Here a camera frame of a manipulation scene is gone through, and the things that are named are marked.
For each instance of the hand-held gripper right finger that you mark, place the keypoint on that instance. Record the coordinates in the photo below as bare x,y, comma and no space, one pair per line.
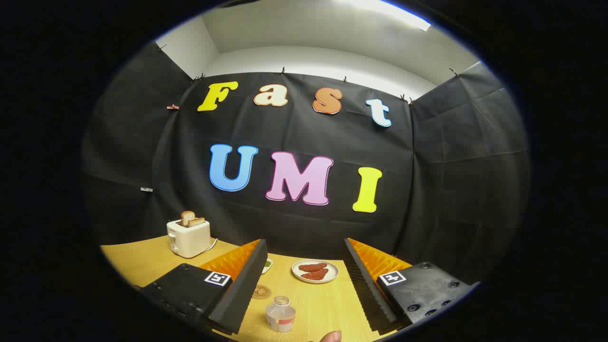
365,289

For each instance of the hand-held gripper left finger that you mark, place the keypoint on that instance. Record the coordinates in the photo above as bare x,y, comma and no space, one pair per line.
244,285

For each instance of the round wooden coaster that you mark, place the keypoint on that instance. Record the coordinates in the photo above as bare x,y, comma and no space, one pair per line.
262,291

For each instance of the clear plastic juice bottle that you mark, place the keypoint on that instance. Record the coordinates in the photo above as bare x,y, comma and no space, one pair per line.
280,316

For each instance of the white divided snack dish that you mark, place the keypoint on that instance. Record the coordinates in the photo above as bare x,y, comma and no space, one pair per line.
267,265

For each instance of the white round plate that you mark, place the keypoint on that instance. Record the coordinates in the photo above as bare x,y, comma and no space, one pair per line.
332,271

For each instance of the wooden table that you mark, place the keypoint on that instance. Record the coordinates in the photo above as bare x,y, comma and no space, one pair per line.
323,304

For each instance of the red-brown meat patty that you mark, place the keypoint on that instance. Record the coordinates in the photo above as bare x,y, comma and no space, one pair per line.
316,274
312,267

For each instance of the cream toaster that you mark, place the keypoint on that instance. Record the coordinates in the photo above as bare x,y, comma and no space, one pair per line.
190,240

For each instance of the toast slice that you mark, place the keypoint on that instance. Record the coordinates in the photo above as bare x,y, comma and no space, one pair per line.
187,216
197,221

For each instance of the black backdrop cloth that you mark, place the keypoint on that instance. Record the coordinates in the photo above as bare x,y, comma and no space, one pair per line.
427,190

